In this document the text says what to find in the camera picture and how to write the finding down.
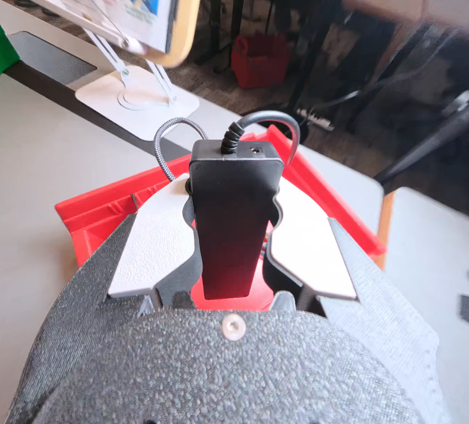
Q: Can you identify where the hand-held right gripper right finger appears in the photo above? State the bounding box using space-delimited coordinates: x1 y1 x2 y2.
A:
265 183 358 310

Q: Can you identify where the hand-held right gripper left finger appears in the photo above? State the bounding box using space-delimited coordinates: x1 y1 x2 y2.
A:
107 173 203 308

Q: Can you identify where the black usb hub box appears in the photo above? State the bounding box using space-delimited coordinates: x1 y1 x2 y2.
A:
189 140 285 300

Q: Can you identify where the grey braided usb cable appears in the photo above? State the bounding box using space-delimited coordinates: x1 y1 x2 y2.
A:
153 117 209 183

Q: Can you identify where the black hub cable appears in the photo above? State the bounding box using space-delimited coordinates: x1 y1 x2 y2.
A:
220 110 301 168

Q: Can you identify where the red plastic bin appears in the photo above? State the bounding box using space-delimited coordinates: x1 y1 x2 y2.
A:
55 124 387 312

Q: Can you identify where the small red bin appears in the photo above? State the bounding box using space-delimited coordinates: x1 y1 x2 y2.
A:
230 33 291 89

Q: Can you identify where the green plastic bin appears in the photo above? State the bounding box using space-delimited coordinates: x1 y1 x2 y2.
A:
0 25 21 73

